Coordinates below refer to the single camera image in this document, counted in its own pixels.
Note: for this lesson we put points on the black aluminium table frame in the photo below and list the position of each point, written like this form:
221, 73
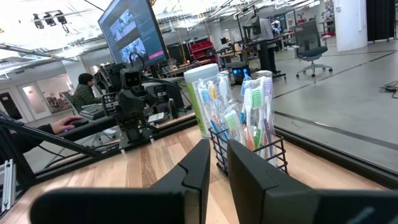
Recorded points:
342, 158

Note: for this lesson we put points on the black ceiling spotlights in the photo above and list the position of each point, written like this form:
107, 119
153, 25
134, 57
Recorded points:
49, 19

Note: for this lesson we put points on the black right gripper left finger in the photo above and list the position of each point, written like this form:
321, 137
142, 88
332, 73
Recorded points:
186, 186

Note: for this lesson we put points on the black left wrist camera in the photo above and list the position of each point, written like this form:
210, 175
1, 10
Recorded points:
130, 78

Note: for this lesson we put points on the person's hand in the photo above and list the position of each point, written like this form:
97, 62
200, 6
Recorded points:
66, 124

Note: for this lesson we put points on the red storage bins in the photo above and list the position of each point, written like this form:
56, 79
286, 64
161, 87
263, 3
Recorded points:
202, 51

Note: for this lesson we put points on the black desk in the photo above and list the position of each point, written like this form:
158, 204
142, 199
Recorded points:
93, 129

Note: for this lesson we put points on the silver aluminium extrusion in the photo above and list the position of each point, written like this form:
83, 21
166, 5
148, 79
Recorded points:
7, 186

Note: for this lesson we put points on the black curtain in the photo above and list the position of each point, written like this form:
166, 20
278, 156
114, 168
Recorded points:
381, 18

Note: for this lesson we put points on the computer monitor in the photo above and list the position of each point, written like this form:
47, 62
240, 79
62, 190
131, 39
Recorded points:
130, 34

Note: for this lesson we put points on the person's forearm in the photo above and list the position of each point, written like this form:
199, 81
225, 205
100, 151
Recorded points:
25, 140

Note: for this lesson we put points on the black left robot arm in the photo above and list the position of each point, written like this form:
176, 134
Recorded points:
135, 129

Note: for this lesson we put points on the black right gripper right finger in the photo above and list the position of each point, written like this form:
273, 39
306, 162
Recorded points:
255, 193

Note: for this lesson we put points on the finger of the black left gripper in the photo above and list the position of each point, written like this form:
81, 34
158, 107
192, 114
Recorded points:
152, 96
121, 104

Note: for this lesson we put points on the black computer mouse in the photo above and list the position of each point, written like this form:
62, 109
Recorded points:
77, 123

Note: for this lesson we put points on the white square column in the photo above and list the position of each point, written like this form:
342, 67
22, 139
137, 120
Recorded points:
349, 25

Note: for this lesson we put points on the grey office chair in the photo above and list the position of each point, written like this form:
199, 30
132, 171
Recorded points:
311, 51

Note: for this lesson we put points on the grey blue toothbrush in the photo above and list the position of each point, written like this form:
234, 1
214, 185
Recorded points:
223, 88

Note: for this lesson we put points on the white green wipes canister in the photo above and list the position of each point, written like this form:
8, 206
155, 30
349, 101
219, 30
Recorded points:
202, 73

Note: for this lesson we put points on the person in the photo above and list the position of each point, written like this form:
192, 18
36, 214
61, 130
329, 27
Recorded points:
84, 96
265, 34

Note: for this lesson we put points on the computer tower blue glow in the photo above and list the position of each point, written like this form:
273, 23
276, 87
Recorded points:
241, 74

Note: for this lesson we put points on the black keyboard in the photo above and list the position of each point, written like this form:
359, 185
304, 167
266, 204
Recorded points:
93, 112

